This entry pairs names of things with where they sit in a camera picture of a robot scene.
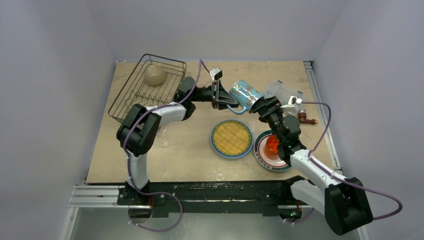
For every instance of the black wire dish rack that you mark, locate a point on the black wire dish rack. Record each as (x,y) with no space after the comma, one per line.
(135,89)

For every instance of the white ceramic bowl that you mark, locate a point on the white ceramic bowl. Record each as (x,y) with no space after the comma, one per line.
(154,75)

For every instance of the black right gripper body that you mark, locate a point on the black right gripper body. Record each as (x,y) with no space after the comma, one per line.
(265,108)

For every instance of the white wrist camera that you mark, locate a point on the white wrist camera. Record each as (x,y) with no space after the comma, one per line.
(216,74)
(293,102)

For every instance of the blue plate with bamboo pattern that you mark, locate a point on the blue plate with bamboo pattern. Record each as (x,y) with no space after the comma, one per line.
(231,139)

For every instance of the striped rim white plate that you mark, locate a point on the striped rim white plate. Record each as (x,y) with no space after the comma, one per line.
(272,163)

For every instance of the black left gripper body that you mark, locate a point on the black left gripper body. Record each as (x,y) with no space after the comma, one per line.
(203,94)

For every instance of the blue butterfly mug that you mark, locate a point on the blue butterfly mug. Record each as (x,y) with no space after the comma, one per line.
(246,96)

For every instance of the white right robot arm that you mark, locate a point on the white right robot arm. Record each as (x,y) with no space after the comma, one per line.
(343,202)

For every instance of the clear plastic screw box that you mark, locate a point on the clear plastic screw box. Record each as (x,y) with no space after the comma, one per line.
(277,88)

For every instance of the red translucent cup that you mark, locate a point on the red translucent cup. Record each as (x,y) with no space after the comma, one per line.
(271,147)

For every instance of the brown pipe fitting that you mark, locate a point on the brown pipe fitting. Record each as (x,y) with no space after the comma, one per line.
(303,118)

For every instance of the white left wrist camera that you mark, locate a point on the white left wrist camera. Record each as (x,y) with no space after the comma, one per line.
(216,74)

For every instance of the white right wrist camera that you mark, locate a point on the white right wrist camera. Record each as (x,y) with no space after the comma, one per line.
(293,102)

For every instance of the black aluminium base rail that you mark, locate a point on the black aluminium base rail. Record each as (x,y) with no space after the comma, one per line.
(269,198)

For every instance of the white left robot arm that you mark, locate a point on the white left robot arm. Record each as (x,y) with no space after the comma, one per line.
(138,130)

